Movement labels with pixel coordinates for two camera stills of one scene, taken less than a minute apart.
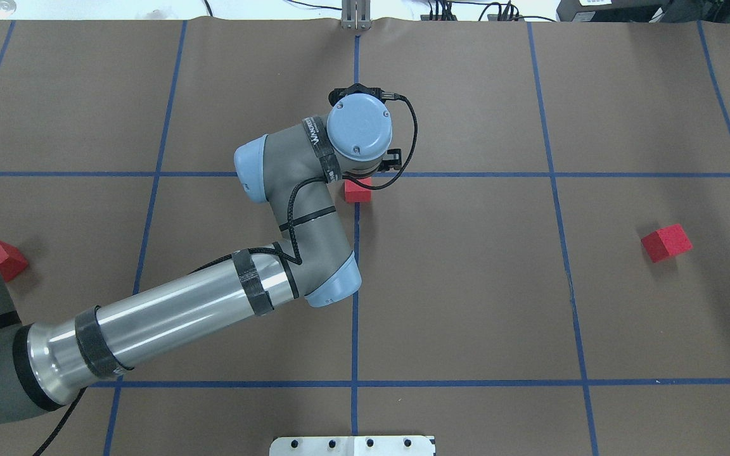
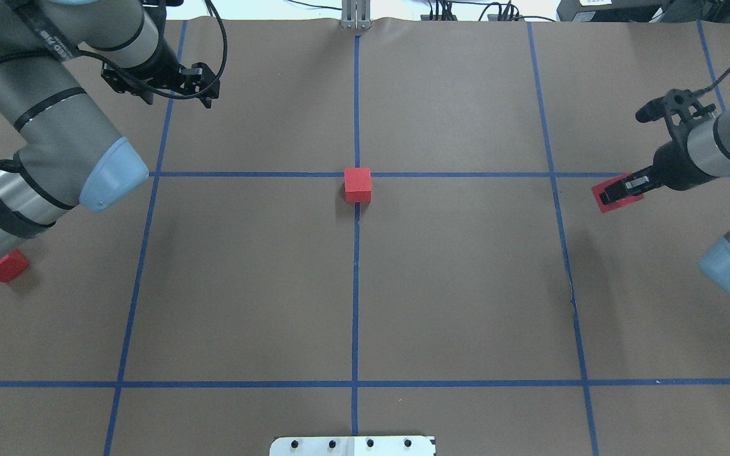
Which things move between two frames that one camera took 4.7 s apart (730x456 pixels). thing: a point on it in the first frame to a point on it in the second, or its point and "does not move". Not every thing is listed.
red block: x=357 y=192 does not move
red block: x=664 y=242 to x=606 y=207
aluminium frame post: x=356 y=14 does not move
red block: x=11 y=261 does not move
